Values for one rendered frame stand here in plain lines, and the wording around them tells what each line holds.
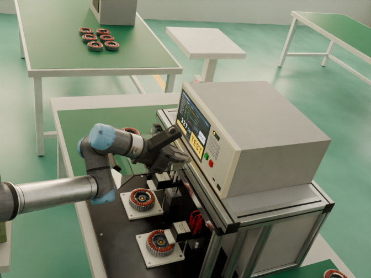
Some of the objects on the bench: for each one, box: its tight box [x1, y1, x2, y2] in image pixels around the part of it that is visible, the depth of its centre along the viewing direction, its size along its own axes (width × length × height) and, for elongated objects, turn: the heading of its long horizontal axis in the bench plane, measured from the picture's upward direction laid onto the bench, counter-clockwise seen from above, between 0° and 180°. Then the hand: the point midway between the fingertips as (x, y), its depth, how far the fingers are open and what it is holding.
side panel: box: [239, 212, 330, 278], centre depth 146 cm, size 28×3×32 cm, turn 98°
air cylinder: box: [164, 188, 182, 206], centre depth 174 cm, size 5×8×6 cm
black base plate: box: [86, 171, 239, 278], centre depth 162 cm, size 47×64×2 cm
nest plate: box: [120, 189, 163, 220], centre depth 169 cm, size 15×15×1 cm
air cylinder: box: [188, 237, 205, 249], centre depth 156 cm, size 5×8×6 cm
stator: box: [146, 229, 176, 258], centre depth 150 cm, size 11×11×4 cm
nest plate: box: [136, 229, 185, 268], centre depth 151 cm, size 15×15×1 cm
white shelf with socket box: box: [166, 27, 246, 83], centre depth 238 cm, size 35×37×46 cm
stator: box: [129, 188, 155, 211], centre depth 167 cm, size 11×11×4 cm
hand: (189, 158), depth 133 cm, fingers closed
